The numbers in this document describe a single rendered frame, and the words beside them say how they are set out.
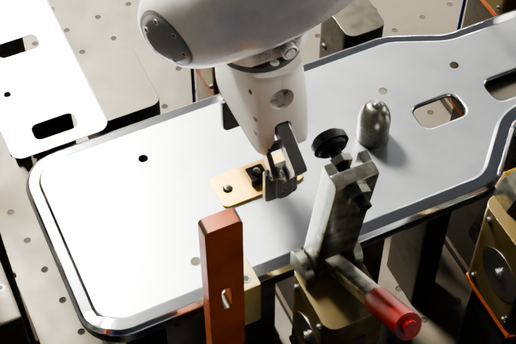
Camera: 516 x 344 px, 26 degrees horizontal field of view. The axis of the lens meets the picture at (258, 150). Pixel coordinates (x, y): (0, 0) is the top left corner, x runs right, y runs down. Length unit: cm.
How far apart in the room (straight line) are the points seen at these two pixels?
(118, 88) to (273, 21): 47
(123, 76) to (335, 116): 23
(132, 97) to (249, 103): 27
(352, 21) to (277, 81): 34
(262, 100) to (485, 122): 31
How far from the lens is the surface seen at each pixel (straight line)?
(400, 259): 133
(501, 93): 118
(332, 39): 125
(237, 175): 107
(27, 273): 139
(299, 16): 73
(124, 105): 116
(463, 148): 111
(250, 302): 95
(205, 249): 81
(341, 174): 81
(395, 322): 83
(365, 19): 123
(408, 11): 166
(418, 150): 110
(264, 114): 92
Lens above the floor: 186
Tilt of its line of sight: 52 degrees down
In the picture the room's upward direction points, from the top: straight up
